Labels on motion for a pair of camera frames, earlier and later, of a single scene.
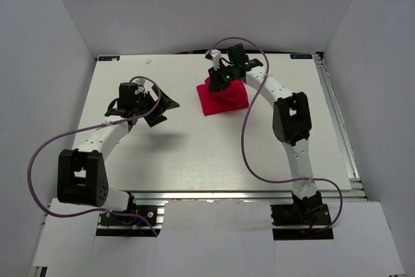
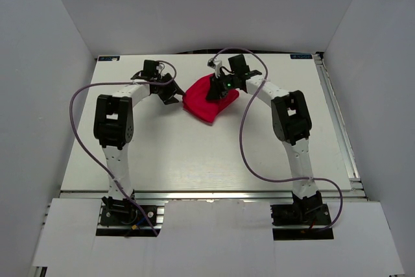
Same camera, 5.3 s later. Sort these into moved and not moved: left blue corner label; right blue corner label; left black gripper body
Moved: left black gripper body
Not moved: right blue corner label; left blue corner label
